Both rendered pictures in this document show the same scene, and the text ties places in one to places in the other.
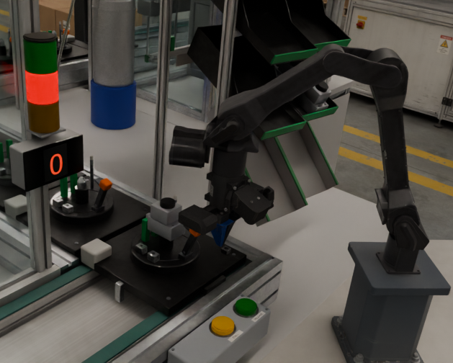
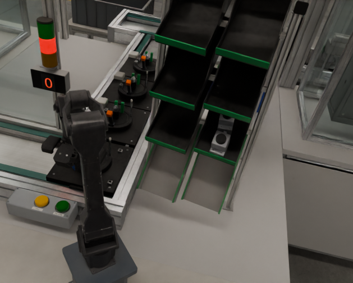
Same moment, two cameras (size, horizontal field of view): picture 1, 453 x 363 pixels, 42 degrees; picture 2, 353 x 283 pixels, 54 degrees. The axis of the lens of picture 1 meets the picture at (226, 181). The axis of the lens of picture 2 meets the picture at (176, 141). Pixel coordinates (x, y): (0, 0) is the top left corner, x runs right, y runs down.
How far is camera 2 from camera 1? 116 cm
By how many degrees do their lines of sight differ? 51
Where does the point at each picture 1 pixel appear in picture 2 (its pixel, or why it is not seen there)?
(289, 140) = (221, 165)
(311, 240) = (199, 233)
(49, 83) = (42, 43)
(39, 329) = (31, 146)
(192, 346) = (23, 194)
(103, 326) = (41, 164)
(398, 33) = not seen: outside the picture
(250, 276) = not seen: hidden behind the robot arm
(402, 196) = (85, 214)
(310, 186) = (207, 200)
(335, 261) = (183, 252)
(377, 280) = (71, 249)
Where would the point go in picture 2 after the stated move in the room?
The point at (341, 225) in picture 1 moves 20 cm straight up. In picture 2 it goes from (233, 247) to (249, 211)
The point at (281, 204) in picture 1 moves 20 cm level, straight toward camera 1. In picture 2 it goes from (168, 191) to (107, 200)
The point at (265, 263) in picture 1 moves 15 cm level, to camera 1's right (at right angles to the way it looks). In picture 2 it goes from (115, 205) to (129, 243)
